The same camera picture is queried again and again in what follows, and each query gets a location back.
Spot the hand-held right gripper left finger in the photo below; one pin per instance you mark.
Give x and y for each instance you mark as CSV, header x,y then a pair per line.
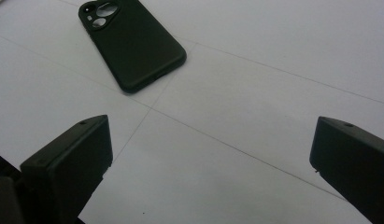
x,y
71,161

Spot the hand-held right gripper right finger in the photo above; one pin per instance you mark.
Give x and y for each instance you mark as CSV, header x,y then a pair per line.
x,y
354,158

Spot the black phone case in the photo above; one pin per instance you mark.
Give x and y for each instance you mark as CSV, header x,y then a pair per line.
x,y
136,46

